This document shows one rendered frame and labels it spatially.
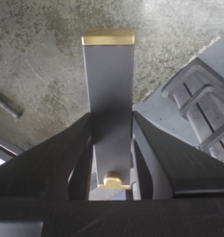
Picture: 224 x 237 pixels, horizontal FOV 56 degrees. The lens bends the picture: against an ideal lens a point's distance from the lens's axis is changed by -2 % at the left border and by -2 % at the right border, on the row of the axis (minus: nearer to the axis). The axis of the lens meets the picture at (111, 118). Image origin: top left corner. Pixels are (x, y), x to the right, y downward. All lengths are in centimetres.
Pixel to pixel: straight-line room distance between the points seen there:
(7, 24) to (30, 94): 7
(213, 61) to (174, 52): 75
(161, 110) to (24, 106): 82
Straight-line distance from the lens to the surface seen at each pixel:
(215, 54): 96
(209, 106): 75
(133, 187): 176
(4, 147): 30
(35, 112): 26
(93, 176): 16
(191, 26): 22
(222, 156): 65
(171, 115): 104
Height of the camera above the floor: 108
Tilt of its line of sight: 54 degrees down
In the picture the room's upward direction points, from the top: 180 degrees counter-clockwise
